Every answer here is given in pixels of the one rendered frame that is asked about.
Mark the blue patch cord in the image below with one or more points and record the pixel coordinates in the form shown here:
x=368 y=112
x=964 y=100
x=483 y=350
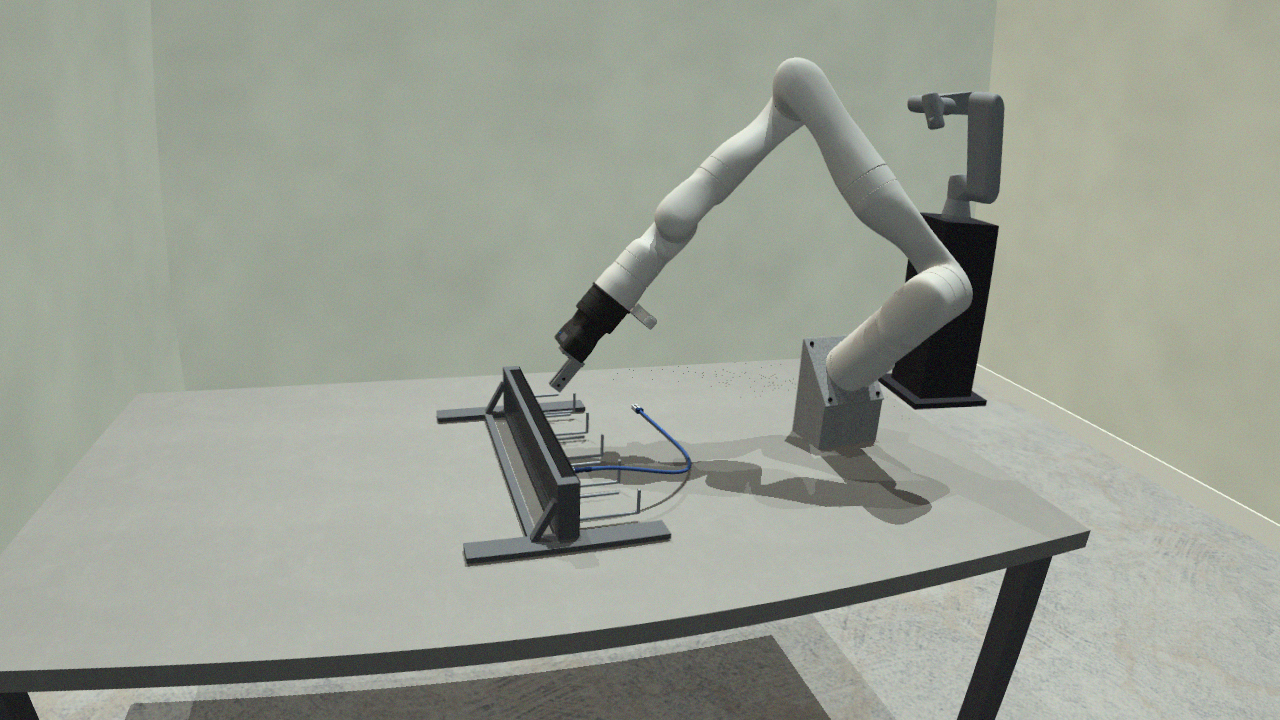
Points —
x=589 y=469

